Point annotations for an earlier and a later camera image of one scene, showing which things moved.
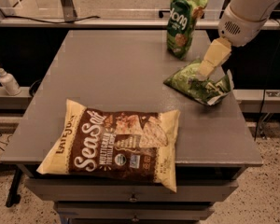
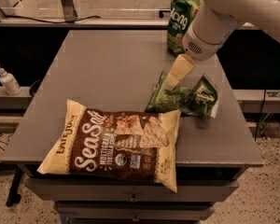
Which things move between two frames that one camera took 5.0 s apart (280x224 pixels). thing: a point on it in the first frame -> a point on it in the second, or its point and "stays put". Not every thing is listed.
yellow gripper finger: (218, 49) -> (182, 65)
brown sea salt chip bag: (134, 147) stays put
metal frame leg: (69, 12) stays put
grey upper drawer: (128, 189) stays put
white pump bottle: (8, 82) stays put
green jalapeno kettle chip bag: (204, 90) -> (201, 98)
